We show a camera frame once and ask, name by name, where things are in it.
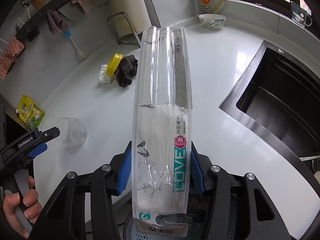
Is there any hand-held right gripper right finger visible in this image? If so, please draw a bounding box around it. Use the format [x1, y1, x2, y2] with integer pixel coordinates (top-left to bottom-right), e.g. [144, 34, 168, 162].
[190, 141, 293, 240]

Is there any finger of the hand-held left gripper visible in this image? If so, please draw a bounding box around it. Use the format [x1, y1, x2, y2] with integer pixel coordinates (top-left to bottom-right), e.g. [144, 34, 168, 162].
[25, 144, 48, 158]
[37, 127, 60, 142]

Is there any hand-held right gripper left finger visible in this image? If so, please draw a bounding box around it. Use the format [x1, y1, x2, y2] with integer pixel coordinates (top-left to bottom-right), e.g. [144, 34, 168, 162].
[29, 141, 133, 240]

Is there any clear plastic cup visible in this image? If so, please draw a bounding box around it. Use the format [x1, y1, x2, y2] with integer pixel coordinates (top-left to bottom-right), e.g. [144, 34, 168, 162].
[54, 116, 87, 145]

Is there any clear toothbrush package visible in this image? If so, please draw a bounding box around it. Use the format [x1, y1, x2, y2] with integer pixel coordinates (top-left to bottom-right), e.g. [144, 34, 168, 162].
[132, 26, 193, 237]

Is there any person's left hand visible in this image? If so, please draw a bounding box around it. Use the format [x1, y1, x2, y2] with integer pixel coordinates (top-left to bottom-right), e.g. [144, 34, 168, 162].
[2, 176, 42, 233]

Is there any yellow green refill pouch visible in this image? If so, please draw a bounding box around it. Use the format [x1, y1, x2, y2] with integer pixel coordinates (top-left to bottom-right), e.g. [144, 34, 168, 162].
[15, 94, 46, 129]

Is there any white tissue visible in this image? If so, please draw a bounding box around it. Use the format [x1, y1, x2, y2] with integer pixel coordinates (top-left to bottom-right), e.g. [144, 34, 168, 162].
[98, 64, 117, 84]

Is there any pink sponge cloth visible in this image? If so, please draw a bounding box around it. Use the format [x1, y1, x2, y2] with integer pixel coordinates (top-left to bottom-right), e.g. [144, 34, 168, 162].
[0, 37, 25, 80]

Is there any blue white bottle brush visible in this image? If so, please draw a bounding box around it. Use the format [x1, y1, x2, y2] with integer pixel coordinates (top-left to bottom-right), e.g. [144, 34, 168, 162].
[61, 29, 86, 60]

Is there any yellow plastic lid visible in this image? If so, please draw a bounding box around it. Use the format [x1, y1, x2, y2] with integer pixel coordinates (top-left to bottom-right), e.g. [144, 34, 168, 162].
[105, 53, 123, 76]

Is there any black cloth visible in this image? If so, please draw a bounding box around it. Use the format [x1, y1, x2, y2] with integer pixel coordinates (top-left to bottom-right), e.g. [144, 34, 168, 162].
[116, 54, 138, 88]

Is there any black kitchen sink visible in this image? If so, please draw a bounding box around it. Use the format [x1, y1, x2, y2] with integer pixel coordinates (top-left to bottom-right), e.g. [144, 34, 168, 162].
[219, 39, 320, 170]

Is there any brown hanging cloth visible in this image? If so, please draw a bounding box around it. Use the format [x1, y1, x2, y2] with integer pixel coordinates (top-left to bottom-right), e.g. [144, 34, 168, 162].
[47, 9, 68, 35]

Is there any metal board rack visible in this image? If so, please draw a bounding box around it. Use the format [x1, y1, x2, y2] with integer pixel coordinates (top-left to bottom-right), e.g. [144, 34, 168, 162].
[107, 11, 142, 47]

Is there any white patterned bowl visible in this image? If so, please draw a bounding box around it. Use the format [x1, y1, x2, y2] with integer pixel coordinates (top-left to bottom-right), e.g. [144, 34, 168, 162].
[199, 14, 226, 30]

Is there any cream cutting board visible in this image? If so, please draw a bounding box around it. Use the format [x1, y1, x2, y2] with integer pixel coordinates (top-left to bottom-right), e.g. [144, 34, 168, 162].
[106, 0, 162, 43]

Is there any glass mug with print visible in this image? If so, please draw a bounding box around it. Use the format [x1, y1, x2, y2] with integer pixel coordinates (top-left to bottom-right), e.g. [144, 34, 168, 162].
[291, 1, 313, 28]

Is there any black wall rack rail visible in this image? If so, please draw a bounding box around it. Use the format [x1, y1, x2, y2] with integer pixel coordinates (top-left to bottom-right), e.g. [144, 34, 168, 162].
[14, 0, 100, 43]

